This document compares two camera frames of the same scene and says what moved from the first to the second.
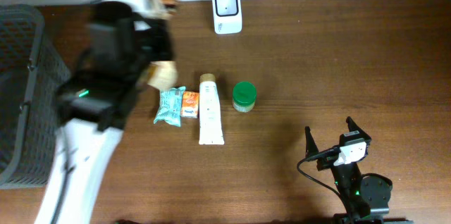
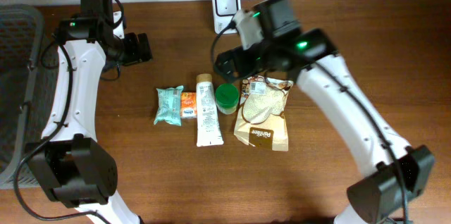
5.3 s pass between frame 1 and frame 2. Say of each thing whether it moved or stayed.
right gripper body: moved
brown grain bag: moved
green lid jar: moved
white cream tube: stayed
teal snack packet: stayed
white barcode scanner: stayed
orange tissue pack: stayed
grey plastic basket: stayed
